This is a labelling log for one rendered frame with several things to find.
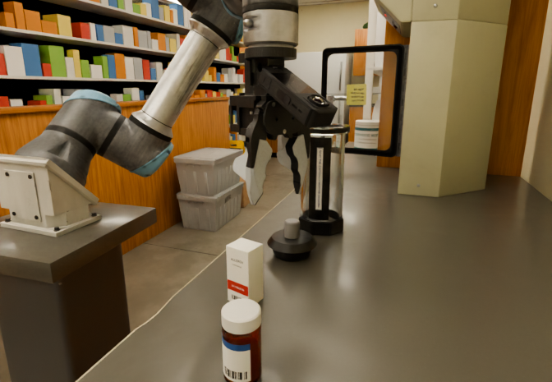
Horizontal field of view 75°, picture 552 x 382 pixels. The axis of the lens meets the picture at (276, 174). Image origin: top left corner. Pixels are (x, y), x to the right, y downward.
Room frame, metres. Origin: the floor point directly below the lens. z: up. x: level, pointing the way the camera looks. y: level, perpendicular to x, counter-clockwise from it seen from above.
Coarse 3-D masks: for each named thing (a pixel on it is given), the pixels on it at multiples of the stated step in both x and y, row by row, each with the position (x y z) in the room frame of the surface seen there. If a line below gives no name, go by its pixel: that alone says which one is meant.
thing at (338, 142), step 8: (312, 128) 0.71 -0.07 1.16; (320, 128) 0.70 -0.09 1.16; (328, 128) 0.70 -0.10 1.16; (336, 128) 0.71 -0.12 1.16; (344, 128) 0.72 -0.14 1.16; (312, 136) 0.72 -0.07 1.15; (320, 136) 0.71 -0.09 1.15; (328, 136) 0.71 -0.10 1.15; (336, 136) 0.72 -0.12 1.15; (344, 136) 0.74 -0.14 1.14; (336, 144) 0.72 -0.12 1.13; (344, 144) 0.74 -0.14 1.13; (336, 152) 0.72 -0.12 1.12; (344, 152) 0.74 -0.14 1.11; (336, 160) 0.72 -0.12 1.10; (336, 168) 0.72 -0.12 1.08; (336, 176) 0.72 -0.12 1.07; (304, 184) 0.73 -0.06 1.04; (336, 184) 0.72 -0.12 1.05; (304, 192) 0.73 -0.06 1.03; (336, 192) 0.72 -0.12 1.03; (304, 200) 0.73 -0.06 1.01; (336, 200) 0.72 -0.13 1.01; (304, 208) 0.73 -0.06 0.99; (336, 208) 0.72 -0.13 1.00; (304, 216) 0.73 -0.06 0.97; (336, 216) 0.72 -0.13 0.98
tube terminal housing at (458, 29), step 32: (416, 0) 1.02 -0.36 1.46; (448, 0) 0.99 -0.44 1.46; (480, 0) 1.01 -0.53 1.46; (416, 32) 1.01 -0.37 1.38; (448, 32) 0.99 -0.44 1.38; (480, 32) 1.02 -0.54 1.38; (416, 64) 1.01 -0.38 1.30; (448, 64) 0.99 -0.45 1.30; (480, 64) 1.03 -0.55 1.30; (416, 96) 1.01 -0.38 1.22; (448, 96) 0.98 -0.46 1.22; (480, 96) 1.03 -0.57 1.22; (416, 128) 1.01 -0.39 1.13; (448, 128) 0.99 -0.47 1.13; (480, 128) 1.04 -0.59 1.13; (416, 160) 1.00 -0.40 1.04; (448, 160) 0.99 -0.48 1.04; (480, 160) 1.05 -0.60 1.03; (416, 192) 1.00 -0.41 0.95; (448, 192) 1.00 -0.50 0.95
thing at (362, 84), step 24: (336, 72) 1.44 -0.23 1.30; (360, 72) 1.39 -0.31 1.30; (384, 72) 1.35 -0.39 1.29; (336, 96) 1.43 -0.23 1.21; (360, 96) 1.39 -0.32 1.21; (384, 96) 1.34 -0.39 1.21; (336, 120) 1.43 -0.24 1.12; (360, 120) 1.39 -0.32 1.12; (384, 120) 1.34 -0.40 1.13; (360, 144) 1.38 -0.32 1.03; (384, 144) 1.34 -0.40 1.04
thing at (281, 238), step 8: (288, 224) 0.61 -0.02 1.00; (296, 224) 0.61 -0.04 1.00; (280, 232) 0.64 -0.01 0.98; (288, 232) 0.61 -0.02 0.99; (296, 232) 0.61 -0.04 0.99; (304, 232) 0.64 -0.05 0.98; (272, 240) 0.61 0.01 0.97; (280, 240) 0.60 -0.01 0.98; (288, 240) 0.60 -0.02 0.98; (296, 240) 0.60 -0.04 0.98; (304, 240) 0.60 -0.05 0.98; (312, 240) 0.61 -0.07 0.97; (272, 248) 0.60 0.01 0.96; (280, 248) 0.59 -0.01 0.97; (288, 248) 0.58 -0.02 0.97; (296, 248) 0.58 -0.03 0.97; (304, 248) 0.59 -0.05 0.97; (312, 248) 0.60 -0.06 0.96; (280, 256) 0.60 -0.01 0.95; (288, 256) 0.59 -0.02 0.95; (296, 256) 0.59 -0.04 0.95; (304, 256) 0.60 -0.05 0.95
